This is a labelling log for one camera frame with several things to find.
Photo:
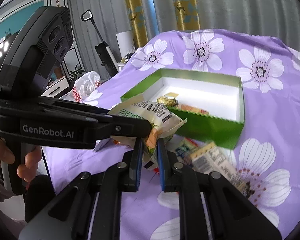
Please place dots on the white red-trim snack packet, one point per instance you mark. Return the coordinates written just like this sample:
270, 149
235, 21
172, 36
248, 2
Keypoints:
182, 147

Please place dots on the grey curtain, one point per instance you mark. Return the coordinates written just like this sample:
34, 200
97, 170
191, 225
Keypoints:
279, 18

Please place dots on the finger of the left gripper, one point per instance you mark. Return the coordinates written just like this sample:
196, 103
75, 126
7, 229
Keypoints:
102, 125
59, 107

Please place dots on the white tv cabinet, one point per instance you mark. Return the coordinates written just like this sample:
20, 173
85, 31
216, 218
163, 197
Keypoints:
57, 88

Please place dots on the white red plastic bag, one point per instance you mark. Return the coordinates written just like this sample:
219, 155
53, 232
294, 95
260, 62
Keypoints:
85, 86

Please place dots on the white blue puff packet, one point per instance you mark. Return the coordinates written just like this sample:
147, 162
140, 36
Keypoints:
100, 144

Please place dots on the yellow patterned curtain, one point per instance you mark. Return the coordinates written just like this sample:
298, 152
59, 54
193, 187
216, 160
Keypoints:
148, 18

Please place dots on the potted green plant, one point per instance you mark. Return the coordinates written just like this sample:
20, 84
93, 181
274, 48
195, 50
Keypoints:
75, 74

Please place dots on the black white stick vacuum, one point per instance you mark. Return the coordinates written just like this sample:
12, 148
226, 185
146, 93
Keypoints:
103, 49

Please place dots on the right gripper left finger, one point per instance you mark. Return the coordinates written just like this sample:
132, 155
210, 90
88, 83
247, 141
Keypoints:
121, 177

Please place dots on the dark yellow candy packet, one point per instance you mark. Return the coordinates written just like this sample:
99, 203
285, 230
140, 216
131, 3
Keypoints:
169, 99

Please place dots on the white board panel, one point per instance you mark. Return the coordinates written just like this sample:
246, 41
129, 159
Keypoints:
126, 43

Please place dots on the yellow rice cracker packet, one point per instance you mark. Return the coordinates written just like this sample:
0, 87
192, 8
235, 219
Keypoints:
185, 107

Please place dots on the beige biscuit pack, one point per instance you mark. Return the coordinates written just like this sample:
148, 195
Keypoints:
210, 158

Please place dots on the green cardboard box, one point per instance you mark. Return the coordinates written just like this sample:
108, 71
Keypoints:
219, 94

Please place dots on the cream corn yam packet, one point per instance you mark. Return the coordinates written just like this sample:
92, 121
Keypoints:
163, 122

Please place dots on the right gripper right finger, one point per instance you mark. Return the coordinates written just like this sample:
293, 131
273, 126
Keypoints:
194, 193

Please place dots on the purple floral tablecloth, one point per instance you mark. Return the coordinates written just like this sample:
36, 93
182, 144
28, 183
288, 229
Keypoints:
268, 151

